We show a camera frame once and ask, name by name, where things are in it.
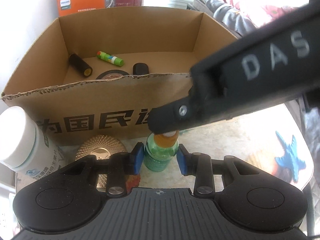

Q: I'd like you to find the gold lid cream jar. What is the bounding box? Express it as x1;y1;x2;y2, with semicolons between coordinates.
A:
75;134;128;193

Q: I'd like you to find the green dropper bottle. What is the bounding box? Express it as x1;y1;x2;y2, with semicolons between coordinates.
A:
144;130;179;172

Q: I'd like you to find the black key fob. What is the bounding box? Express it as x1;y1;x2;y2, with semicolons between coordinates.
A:
133;62;150;75

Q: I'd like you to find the black tape roll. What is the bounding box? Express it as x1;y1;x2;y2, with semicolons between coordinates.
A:
96;69;129;80

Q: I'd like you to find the green glue stick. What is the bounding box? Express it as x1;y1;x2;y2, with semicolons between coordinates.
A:
97;51;124;67

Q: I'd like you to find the black gold lipstick tube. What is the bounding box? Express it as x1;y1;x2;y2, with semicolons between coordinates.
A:
68;54;93;77

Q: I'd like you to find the brown cardboard box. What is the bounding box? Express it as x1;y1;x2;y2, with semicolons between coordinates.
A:
2;7;237;146

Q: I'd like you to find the white supplement bottle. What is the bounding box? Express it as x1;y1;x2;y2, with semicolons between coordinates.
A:
1;106;66;180

